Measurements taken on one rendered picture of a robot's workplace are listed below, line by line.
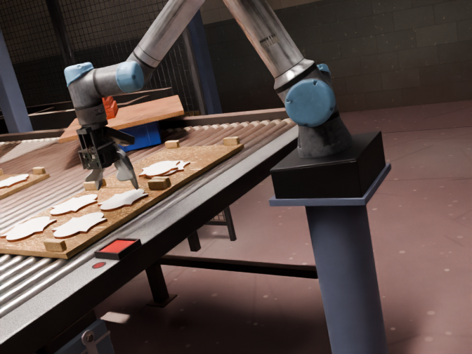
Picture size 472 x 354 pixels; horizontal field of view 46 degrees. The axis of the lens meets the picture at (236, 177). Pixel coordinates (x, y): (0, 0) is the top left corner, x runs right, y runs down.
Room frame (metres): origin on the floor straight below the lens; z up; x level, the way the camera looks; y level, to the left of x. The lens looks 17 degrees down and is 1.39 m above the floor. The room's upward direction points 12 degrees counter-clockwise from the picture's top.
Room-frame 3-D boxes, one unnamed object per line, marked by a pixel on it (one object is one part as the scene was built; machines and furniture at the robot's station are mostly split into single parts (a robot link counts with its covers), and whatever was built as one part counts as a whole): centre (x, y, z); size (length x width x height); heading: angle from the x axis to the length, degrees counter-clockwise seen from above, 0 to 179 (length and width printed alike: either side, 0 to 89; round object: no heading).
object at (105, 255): (1.19, 0.30, 0.92); 0.08 x 0.08 x 0.02; 55
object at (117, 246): (1.19, 0.30, 0.92); 0.06 x 0.06 x 0.01; 55
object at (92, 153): (1.48, 0.34, 1.11); 0.09 x 0.08 x 0.12; 146
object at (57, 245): (1.23, 0.45, 0.95); 0.06 x 0.02 x 0.03; 56
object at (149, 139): (2.39, 0.43, 0.97); 0.31 x 0.31 x 0.10; 5
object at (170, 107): (2.45, 0.42, 1.03); 0.50 x 0.50 x 0.02; 5
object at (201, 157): (1.82, 0.21, 0.93); 0.41 x 0.35 x 0.02; 144
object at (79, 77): (1.49, 0.33, 1.27); 0.09 x 0.08 x 0.11; 78
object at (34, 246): (1.47, 0.45, 0.93); 0.41 x 0.35 x 0.02; 146
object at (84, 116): (1.49, 0.33, 1.19); 0.08 x 0.08 x 0.05
